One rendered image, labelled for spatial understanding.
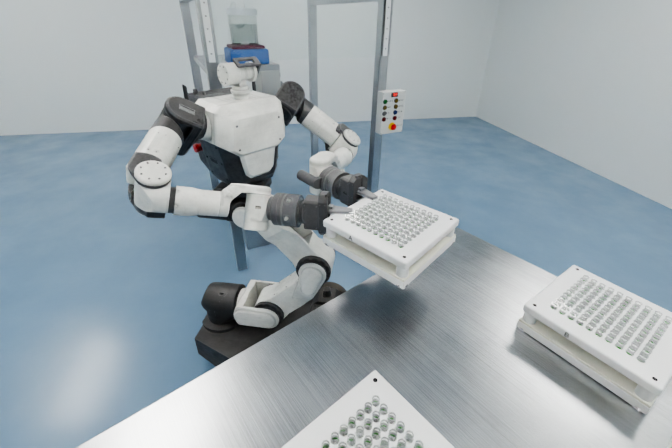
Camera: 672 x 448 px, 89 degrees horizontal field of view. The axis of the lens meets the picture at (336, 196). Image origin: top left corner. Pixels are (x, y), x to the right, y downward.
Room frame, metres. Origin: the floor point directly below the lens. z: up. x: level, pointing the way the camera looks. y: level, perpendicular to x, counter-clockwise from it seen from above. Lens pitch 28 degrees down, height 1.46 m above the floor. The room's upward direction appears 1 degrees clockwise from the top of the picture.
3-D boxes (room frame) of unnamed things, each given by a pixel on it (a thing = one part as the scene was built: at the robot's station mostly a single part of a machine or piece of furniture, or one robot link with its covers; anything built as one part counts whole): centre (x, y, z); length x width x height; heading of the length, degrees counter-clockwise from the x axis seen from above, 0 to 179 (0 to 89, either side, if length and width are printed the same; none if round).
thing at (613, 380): (0.53, -0.59, 0.84); 0.24 x 0.24 x 0.02; 36
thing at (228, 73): (1.14, 0.32, 1.29); 0.10 x 0.07 x 0.09; 138
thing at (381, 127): (2.15, -0.34, 0.94); 0.17 x 0.06 x 0.26; 116
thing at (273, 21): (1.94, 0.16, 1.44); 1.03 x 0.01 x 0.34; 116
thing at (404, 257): (0.73, -0.14, 1.01); 0.25 x 0.24 x 0.02; 137
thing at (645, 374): (0.53, -0.59, 0.89); 0.25 x 0.24 x 0.02; 126
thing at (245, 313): (1.17, 0.34, 0.28); 0.21 x 0.20 x 0.13; 82
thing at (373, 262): (0.73, -0.14, 0.96); 0.24 x 0.24 x 0.02; 47
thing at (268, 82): (2.02, 0.41, 1.11); 0.22 x 0.11 x 0.20; 26
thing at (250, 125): (1.19, 0.36, 1.09); 0.34 x 0.30 x 0.36; 138
